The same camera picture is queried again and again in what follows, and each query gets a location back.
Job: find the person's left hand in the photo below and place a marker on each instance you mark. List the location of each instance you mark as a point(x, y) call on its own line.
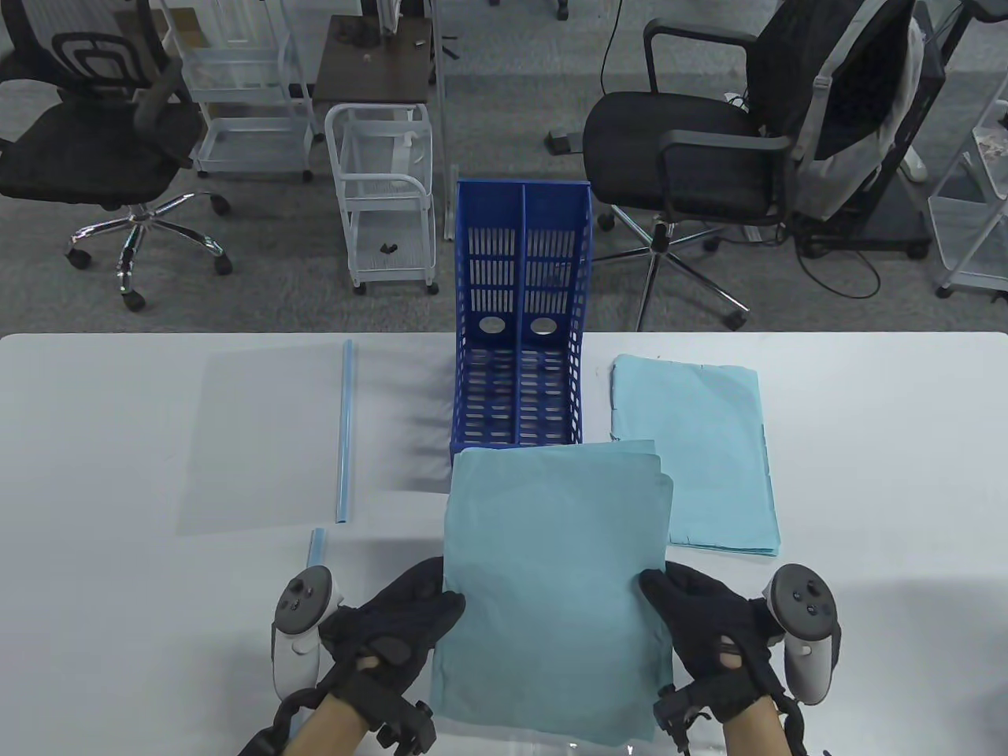
point(386, 614)

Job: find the person's right hand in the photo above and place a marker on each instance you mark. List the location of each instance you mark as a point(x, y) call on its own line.
point(701, 622)

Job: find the clear plastic file folder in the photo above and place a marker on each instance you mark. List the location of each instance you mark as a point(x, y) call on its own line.
point(394, 543)
point(260, 441)

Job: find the stack of light blue papers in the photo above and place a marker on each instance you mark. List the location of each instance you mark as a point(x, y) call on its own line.
point(551, 591)
point(709, 441)

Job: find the person's right forearm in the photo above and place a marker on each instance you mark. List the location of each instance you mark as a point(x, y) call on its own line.
point(752, 732)

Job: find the person's left forearm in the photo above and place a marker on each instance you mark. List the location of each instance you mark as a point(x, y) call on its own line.
point(327, 728)

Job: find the blue plastic file rack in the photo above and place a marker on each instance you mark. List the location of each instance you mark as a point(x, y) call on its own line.
point(520, 236)

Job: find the black and white controller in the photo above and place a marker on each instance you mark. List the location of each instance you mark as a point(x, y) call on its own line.
point(803, 606)
point(303, 598)

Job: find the small white mesh cart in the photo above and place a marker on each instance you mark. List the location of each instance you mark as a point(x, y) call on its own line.
point(386, 236)

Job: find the black rolling stand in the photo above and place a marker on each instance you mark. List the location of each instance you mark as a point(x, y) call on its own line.
point(890, 224)

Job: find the white three-tier cart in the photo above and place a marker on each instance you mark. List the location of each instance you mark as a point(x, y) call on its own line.
point(252, 142)

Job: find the grey metal pole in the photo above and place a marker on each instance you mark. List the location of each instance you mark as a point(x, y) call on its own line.
point(442, 118)

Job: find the white object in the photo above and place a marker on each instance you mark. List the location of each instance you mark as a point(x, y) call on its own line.
point(916, 167)

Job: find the brown side table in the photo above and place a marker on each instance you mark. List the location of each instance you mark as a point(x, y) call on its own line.
point(370, 71)

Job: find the black mesh-back office chair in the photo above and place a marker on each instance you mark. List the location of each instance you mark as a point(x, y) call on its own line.
point(79, 150)

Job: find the cardboard box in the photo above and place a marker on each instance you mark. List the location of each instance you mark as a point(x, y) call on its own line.
point(185, 22)

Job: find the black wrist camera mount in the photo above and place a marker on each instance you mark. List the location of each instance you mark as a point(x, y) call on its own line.
point(409, 724)
point(677, 705)

